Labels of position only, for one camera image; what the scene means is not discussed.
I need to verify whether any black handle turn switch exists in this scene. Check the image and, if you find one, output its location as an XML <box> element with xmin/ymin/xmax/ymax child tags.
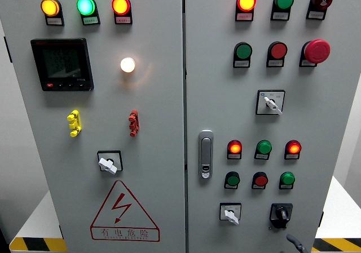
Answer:
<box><xmin>268</xmin><ymin>203</ymin><xmax>294</xmax><ymax>230</ymax></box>

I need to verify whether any black yellow striped tape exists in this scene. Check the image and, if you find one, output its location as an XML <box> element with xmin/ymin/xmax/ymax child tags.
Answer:
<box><xmin>311</xmin><ymin>238</ymin><xmax>361</xmax><ymax>253</ymax></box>
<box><xmin>9</xmin><ymin>237</ymin><xmax>68</xmax><ymax>253</ymax></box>

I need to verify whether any small green round lamp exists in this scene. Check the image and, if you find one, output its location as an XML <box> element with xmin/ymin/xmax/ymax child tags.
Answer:
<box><xmin>254</xmin><ymin>139</ymin><xmax>273</xmax><ymax>161</ymax></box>
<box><xmin>279</xmin><ymin>171</ymin><xmax>296</xmax><ymax>190</ymax></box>

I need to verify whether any small red push button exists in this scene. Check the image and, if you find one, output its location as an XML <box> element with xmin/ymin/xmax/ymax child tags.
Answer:
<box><xmin>251</xmin><ymin>171</ymin><xmax>269</xmax><ymax>190</ymax></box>

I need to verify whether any small green push button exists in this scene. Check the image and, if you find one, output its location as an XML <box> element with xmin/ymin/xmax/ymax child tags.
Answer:
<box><xmin>223</xmin><ymin>171</ymin><xmax>241</xmax><ymax>190</ymax></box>

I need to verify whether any small red round lamp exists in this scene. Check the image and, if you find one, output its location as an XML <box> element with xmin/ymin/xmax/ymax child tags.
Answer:
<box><xmin>226</xmin><ymin>139</ymin><xmax>243</xmax><ymax>160</ymax></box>
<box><xmin>284</xmin><ymin>139</ymin><xmax>302</xmax><ymax>161</ymax></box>

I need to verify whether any pale grey cabinet door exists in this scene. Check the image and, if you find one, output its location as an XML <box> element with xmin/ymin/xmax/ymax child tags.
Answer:
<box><xmin>0</xmin><ymin>0</ymin><xmax>187</xmax><ymax>253</ymax></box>
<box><xmin>184</xmin><ymin>0</ymin><xmax>361</xmax><ymax>253</ymax></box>

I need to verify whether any silver door lock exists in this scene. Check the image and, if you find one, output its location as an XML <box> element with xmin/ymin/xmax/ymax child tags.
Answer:
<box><xmin>198</xmin><ymin>130</ymin><xmax>214</xmax><ymax>180</ymax></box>

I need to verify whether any red warning triangle sticker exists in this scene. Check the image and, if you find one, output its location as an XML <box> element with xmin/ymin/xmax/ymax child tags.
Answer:
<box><xmin>90</xmin><ymin>180</ymin><xmax>161</xmax><ymax>243</ymax></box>

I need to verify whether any large red stop button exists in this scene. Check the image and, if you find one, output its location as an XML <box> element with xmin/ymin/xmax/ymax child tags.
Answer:
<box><xmin>298</xmin><ymin>39</ymin><xmax>331</xmax><ymax>68</ymax></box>

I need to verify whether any large red push button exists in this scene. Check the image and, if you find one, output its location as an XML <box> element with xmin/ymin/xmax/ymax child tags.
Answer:
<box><xmin>266</xmin><ymin>41</ymin><xmax>288</xmax><ymax>68</ymax></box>

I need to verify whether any large green push button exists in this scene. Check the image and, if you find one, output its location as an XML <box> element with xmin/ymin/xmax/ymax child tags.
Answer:
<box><xmin>232</xmin><ymin>41</ymin><xmax>253</xmax><ymax>69</ymax></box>

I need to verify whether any large green round lamp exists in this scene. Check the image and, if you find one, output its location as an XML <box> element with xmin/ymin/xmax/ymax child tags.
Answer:
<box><xmin>76</xmin><ymin>0</ymin><xmax>101</xmax><ymax>26</ymax></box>
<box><xmin>270</xmin><ymin>0</ymin><xmax>294</xmax><ymax>21</ymax></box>

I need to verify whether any white round lamp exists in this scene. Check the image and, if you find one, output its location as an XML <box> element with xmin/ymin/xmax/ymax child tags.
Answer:
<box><xmin>120</xmin><ymin>57</ymin><xmax>137</xmax><ymax>74</ymax></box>

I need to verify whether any large red round lamp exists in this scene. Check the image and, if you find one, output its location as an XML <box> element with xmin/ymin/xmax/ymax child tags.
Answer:
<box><xmin>111</xmin><ymin>0</ymin><xmax>133</xmax><ymax>25</ymax></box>
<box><xmin>235</xmin><ymin>0</ymin><xmax>257</xmax><ymax>22</ymax></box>

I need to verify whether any black display meter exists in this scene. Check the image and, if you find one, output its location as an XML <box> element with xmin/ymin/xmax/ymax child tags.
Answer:
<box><xmin>30</xmin><ymin>37</ymin><xmax>95</xmax><ymax>92</ymax></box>

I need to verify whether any yellow round lamp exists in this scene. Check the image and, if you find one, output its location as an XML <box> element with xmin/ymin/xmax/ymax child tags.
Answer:
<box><xmin>40</xmin><ymin>0</ymin><xmax>65</xmax><ymax>26</ymax></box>

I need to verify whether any white handle turn switch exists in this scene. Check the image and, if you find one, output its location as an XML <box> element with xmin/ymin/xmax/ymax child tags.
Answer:
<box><xmin>219</xmin><ymin>202</ymin><xmax>243</xmax><ymax>226</ymax></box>
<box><xmin>255</xmin><ymin>89</ymin><xmax>286</xmax><ymax>116</ymax></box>
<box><xmin>96</xmin><ymin>150</ymin><xmax>124</xmax><ymax>176</ymax></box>

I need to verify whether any small red handle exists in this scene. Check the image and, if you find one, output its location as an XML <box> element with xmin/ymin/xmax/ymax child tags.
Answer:
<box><xmin>128</xmin><ymin>109</ymin><xmax>140</xmax><ymax>137</ymax></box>

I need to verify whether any small yellow handle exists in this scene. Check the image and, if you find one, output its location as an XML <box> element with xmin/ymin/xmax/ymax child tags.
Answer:
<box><xmin>67</xmin><ymin>109</ymin><xmax>82</xmax><ymax>138</ymax></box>

